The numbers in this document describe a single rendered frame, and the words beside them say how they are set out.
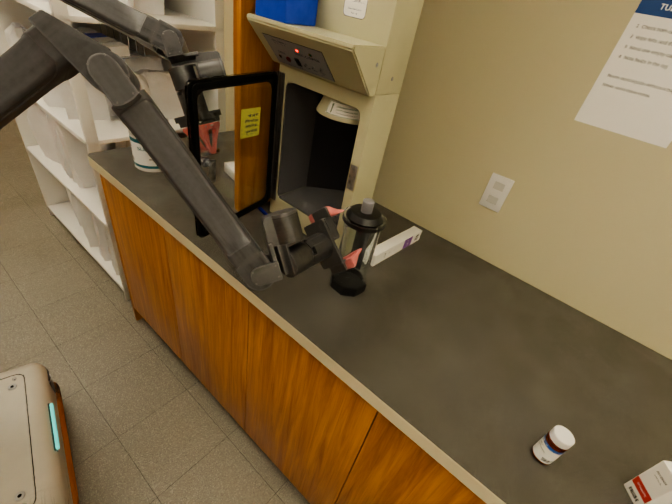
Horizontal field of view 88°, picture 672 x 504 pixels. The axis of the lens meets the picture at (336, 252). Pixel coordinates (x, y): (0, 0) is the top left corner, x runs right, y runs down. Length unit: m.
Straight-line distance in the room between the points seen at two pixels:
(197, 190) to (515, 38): 0.93
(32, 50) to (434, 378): 0.90
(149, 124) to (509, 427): 0.87
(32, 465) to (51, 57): 1.22
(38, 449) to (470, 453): 1.30
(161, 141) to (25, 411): 1.23
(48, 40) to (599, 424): 1.20
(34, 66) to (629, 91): 1.19
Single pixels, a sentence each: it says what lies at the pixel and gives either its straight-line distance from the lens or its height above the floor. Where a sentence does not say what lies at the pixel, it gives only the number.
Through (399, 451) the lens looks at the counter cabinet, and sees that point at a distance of 0.93.
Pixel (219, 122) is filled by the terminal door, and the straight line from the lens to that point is 0.93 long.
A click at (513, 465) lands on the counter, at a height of 0.94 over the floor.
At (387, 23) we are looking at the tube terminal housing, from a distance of 0.87.
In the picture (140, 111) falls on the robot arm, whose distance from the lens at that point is 0.65.
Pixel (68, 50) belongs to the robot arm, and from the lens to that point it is 0.67.
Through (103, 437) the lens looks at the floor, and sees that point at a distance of 1.85.
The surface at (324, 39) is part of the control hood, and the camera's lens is 0.82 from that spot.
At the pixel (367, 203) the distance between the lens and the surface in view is 0.82.
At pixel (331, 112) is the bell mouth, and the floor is 1.33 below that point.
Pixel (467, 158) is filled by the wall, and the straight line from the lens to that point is 1.26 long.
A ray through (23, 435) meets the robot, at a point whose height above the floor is 0.28.
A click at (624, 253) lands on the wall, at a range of 1.26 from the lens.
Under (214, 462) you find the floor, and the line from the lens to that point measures 1.72.
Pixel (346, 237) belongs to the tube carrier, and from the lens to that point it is 0.85.
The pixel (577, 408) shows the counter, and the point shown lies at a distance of 1.01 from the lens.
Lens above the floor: 1.59
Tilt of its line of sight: 36 degrees down
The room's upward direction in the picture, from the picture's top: 12 degrees clockwise
